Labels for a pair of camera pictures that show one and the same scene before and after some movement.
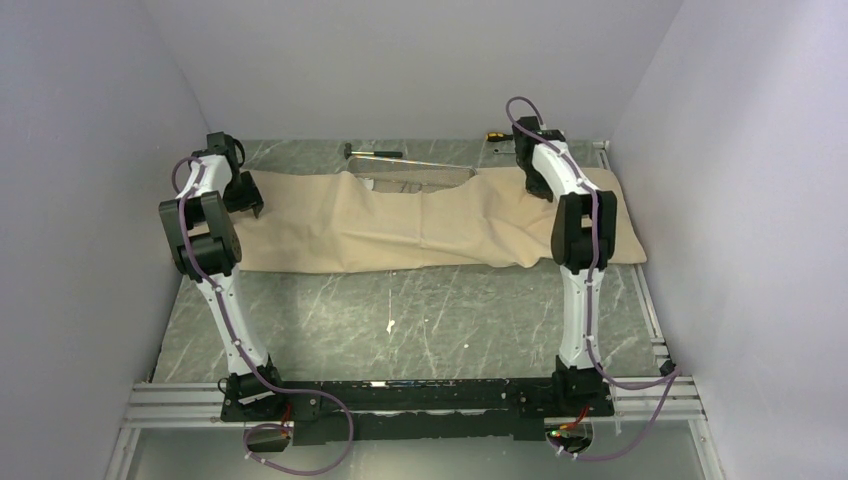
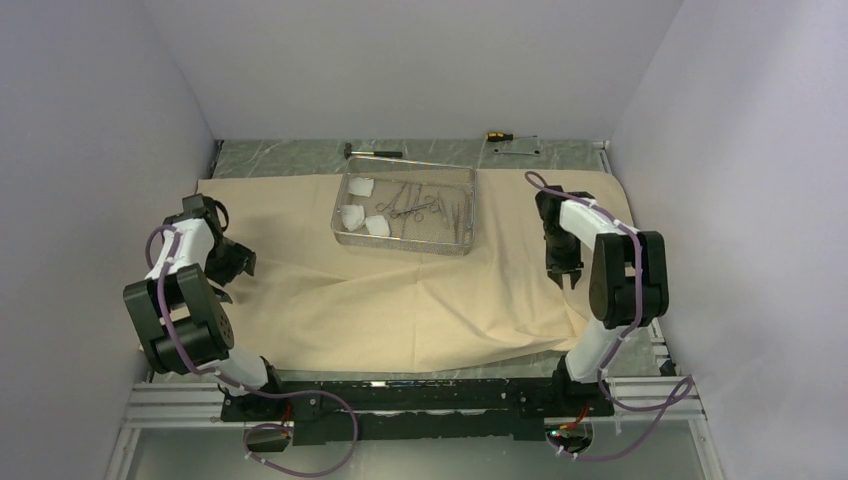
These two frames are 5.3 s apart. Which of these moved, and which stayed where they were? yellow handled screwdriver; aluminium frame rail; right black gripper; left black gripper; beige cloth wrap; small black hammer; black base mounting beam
Moved: beige cloth wrap; right black gripper; left black gripper
Stayed: black base mounting beam; yellow handled screwdriver; small black hammer; aluminium frame rail
